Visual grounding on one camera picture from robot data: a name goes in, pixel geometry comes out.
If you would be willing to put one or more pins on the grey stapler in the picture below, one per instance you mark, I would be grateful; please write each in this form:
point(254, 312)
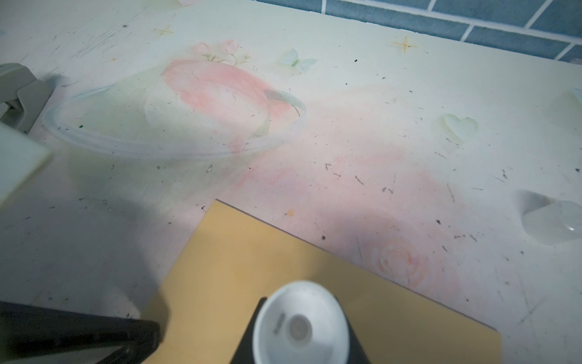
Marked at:
point(23, 97)

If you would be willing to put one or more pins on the white glue stick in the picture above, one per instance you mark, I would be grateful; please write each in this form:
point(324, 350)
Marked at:
point(302, 322)

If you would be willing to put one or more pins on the translucent glue stick cap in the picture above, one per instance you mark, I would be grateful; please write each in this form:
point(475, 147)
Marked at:
point(556, 223)

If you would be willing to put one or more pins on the brown kraft envelope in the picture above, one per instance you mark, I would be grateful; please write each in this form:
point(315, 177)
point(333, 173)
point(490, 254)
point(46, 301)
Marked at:
point(233, 260)

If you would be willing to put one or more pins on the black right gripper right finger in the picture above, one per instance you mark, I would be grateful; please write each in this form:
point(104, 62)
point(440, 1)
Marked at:
point(357, 346)

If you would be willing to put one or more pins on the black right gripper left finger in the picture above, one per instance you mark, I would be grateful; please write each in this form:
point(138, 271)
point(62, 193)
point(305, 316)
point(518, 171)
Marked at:
point(244, 351)

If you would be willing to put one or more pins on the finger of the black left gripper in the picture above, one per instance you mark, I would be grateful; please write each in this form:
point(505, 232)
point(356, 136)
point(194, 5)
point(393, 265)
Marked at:
point(31, 331)

